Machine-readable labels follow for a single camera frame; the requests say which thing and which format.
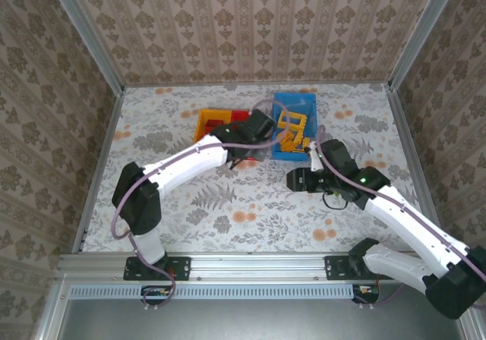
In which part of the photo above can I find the red plastic bin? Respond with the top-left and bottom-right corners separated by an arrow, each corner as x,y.
230,109 -> 263,163

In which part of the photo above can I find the yellow window frame lego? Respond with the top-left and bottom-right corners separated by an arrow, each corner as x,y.
276,111 -> 308,131

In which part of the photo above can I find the blue plastic bin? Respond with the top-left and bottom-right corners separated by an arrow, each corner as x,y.
271,92 -> 318,162

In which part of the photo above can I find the yellow plastic bin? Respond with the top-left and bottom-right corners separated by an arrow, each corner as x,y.
193,108 -> 235,144

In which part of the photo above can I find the grey metal panel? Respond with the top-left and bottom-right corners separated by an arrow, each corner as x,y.
56,282 -> 470,340

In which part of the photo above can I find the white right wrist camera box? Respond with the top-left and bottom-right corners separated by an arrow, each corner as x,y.
305,143 -> 324,172

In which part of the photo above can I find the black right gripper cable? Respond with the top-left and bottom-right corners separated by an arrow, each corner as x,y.
322,190 -> 349,211

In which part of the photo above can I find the aluminium table edge rail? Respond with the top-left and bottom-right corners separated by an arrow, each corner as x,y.
386,84 -> 441,227
71,87 -> 125,253
121,80 -> 392,89

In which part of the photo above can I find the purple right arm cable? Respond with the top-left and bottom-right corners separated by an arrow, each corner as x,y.
317,125 -> 486,310

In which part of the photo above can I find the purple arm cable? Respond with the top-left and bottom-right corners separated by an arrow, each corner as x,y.
113,99 -> 292,313
317,125 -> 486,310

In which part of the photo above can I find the slotted grey cable duct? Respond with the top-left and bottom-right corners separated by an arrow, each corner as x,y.
69,283 -> 357,301

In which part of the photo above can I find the aluminium frame post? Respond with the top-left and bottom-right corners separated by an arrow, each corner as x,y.
44,0 -> 125,95
387,0 -> 463,90

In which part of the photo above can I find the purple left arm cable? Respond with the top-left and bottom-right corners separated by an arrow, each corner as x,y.
113,99 -> 292,313

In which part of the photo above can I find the aluminium lower frame bar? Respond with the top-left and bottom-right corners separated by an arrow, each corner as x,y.
34,279 -> 73,340
461,315 -> 481,340

